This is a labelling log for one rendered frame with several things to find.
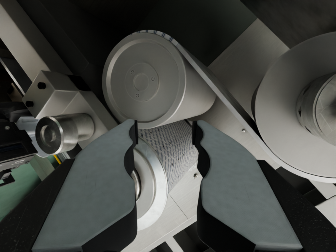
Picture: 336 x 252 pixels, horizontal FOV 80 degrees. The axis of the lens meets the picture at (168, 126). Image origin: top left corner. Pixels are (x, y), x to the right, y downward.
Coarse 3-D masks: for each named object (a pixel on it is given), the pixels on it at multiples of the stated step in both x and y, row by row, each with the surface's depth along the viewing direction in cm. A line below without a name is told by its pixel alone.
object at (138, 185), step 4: (132, 172) 26; (136, 172) 27; (132, 176) 25; (136, 176) 26; (136, 180) 26; (140, 180) 27; (136, 184) 26; (140, 184) 27; (136, 188) 26; (140, 188) 27; (136, 192) 26; (140, 192) 27; (136, 196) 26; (136, 200) 27
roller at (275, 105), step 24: (312, 48) 19; (288, 72) 20; (312, 72) 20; (264, 96) 21; (288, 96) 21; (264, 120) 22; (288, 120) 21; (288, 144) 21; (312, 144) 20; (312, 168) 21
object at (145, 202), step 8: (136, 152) 26; (136, 160) 26; (144, 160) 26; (136, 168) 26; (144, 168) 26; (144, 176) 26; (152, 176) 26; (144, 184) 26; (152, 184) 26; (144, 192) 26; (152, 192) 26; (144, 200) 27; (152, 200) 26; (144, 208) 27
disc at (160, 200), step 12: (144, 144) 26; (144, 156) 26; (156, 156) 26; (156, 168) 26; (156, 180) 26; (156, 192) 26; (156, 204) 27; (144, 216) 27; (156, 216) 27; (144, 228) 28
